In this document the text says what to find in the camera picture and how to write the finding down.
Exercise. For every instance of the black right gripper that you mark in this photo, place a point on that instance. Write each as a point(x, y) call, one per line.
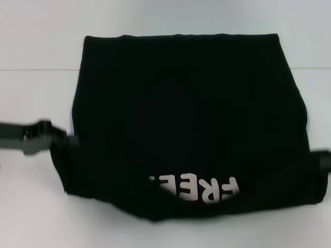
point(326, 161)

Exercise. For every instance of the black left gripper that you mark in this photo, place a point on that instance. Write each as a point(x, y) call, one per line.
point(26, 137)

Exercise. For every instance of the black shirt with FREE print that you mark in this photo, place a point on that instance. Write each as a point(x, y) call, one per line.
point(181, 103)

